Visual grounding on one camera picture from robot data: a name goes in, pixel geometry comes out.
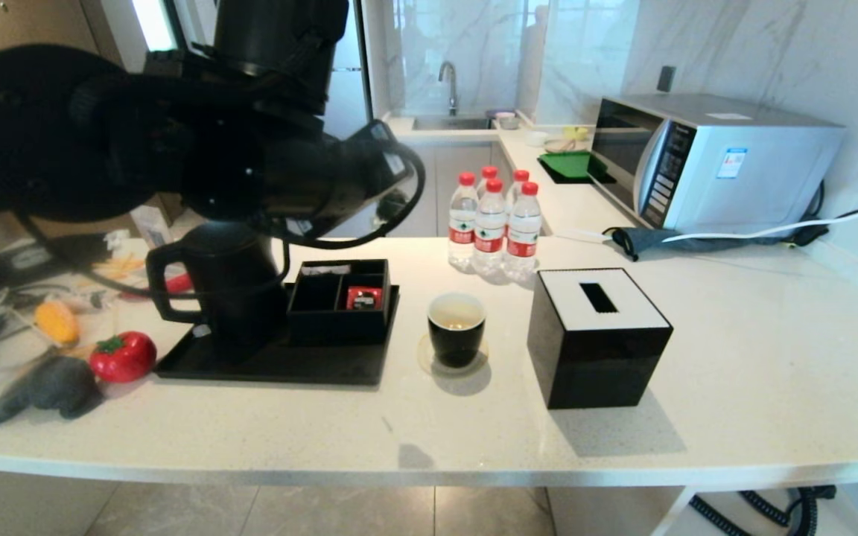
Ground black cup white inside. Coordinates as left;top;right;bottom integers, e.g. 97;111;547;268
428;292;488;369

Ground yellow toy corn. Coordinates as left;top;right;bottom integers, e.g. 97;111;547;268
34;300;80;345

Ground clear sachet of dark tea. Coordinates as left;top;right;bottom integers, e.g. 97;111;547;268
375;190;409;223

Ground printed placemat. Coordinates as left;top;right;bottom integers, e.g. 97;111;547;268
0;223;191;388

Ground black compartment organizer box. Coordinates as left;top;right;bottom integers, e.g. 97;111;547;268
287;258;393;345

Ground green plastic tray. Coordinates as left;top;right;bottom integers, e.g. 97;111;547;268
538;151;608;181

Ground water bottles red caps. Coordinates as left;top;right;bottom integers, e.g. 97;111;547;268
505;182;543;282
448;173;480;270

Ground black electric kettle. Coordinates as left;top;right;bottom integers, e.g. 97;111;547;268
146;222;290;352

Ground red toy tomato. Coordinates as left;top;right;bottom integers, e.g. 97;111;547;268
89;331;158;383

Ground white power cable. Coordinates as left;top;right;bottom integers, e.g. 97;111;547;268
554;170;858;245

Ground black tissue box white top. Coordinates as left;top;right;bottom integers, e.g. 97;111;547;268
527;268;674;410

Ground steel kitchen sink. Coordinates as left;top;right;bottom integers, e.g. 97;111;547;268
412;115;493;132

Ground small paper card sign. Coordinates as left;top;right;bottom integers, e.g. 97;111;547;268
131;205;174;246

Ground black serving tray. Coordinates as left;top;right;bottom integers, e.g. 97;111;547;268
155;283;401;386

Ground red toy chili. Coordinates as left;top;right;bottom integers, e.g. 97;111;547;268
120;274;195;302

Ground clear round coaster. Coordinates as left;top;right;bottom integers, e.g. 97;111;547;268
418;333;490;378

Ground white base cabinet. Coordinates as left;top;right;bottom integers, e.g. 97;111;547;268
381;141;512;239

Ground window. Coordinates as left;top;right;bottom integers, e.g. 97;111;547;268
131;0;180;53

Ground black coiled cable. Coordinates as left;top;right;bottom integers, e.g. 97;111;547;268
688;485;837;536

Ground silver microwave oven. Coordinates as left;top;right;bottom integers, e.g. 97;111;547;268
589;94;847;235

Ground chrome kitchen faucet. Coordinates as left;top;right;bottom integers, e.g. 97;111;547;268
438;61;461;117

